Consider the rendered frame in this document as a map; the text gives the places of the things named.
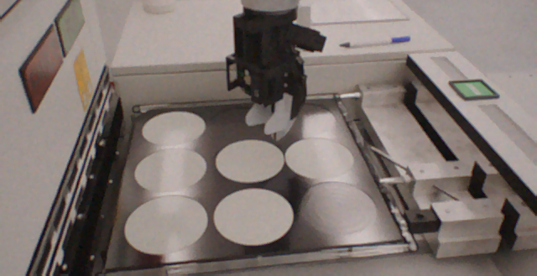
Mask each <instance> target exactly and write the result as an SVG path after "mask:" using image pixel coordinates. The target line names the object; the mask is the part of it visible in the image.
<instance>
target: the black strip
mask: <svg viewBox="0 0 537 276"><path fill-rule="evenodd" d="M406 65H407V66H408V67H409V69H410V70H411V71H412V72H413V74H414V75H415V76H416V77H417V79H418V80H419V81H420V82H421V83H422V85H423V86H424V87H425V88H426V89H427V90H428V91H429V92H430V93H431V95H432V96H433V97H434V98H435V99H436V101H437V102H438V103H439V104H440V106H441V107H442V108H443V109H444V110H445V111H446V112H447V113H448V114H449V116H450V117H451V118H452V119H453V120H454V122H455V123H456V124H457V125H458V127H459V128H460V129H461V130H462V131H463V132H464V133H465V134H466V135H467V136H468V137H469V138H470V139H471V141H472V143H473V144H474V145H475V146H476V147H477V149H478V150H479V151H480V152H481V154H482V155H483V156H484V157H485V158H486V159H487V160H488V161H489V162H490V163H491V165H492V166H493V167H494V168H495V169H496V170H497V172H499V173H500V175H501V176H502V177H503V178H504V180H505V181H506V182H507V183H508V184H509V186H511V187H512V188H513V189H514V191H515V192H516V193H517V194H518V195H519V198H520V199H521V200H522V201H523V203H524V204H525V205H526V206H527V207H528V208H529V209H530V210H531V211H532V213H533V214H534V215H535V216H536V217H537V195H536V194H535V193H534V192H533V191H532V190H531V189H530V188H529V187H528V186H527V185H526V184H525V183H524V182H523V181H522V180H521V179H520V178H519V177H518V176H517V174H516V173H515V171H514V170H513V169H512V168H511V167H510V165H509V164H508V163H507V162H506V161H505V160H503V158H502V157H501V156H500V155H499V154H498V153H497V152H496V150H495V149H494V148H493V147H492V146H491V145H490V144H489V143H488V141H487V140H486V139H485V138H484V137H483V136H482V135H481V134H480V133H479V132H478V131H477V130H476V129H475V128H474V127H473V126H472V125H471V123H470V122H469V121H468V119H467V118H466V117H465V116H464V115H463V114H462V113H461V111H459V110H458V109H457V108H456V107H455V106H454V105H453V103H452V102H451V101H450V100H449V99H448V98H447V97H446V95H445V94H444V93H443V92H442V91H441V90H440V89H439V88H438V87H437V85H436V84H435V83H434V82H433V80H431V78H429V76H428V75H426V73H425V72H424V71H423V70H422V69H421V68H420V67H419V66H418V65H417V64H416V63H415V62H414V61H413V60H412V59H411V57H410V55H408V57H407V62H406Z"/></svg>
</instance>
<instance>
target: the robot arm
mask: <svg viewBox="0 0 537 276"><path fill-rule="evenodd" d="M241 4H242V13H238V14H236V15H233V16H232V31H233V48H234V53H232V54H229V55H227V56H226V68H227V91H232V90H234V89H235V88H237V87H241V91H244V93H246V94H248V95H249V96H251V97H252V98H251V100H252V102H254V104H253V108H252V109H251V110H250V112H248V113H247V115H246V124H247V125H248V126H253V125H258V124H261V123H265V124H266V125H265V128H264V132H265V133H266V134H271V136H272V138H273V139H275V140H276V141H278V140H279V139H281V138H282V137H283V136H284V135H285V134H286V133H287V132H288V131H289V130H290V129H291V127H292V126H293V122H294V121H295V119H296V117H297V116H298V115H299V113H300V111H301V109H302V107H303V106H304V104H305V101H306V97H307V84H306V81H307V77H308V75H306V74H305V69H304V63H305V61H304V60H303V58H302V57H301V56H300V51H298V50H295V48H297V49H301V50H302V51H303V52H313V53H315V52H321V53H322V51H323V49H324V46H325V43H326V39H327V37H326V36H325V35H323V34H320V32H321V31H319V30H315V29H313V28H306V27H302V26H299V25H298V24H295V23H294V21H295V20H296V19H297V18H298V5H299V4H300V0H241ZM235 63H236V70H237V78H236V79H234V80H233V81H231V78H230V65H233V64H235ZM239 66H240V69H239Z"/></svg>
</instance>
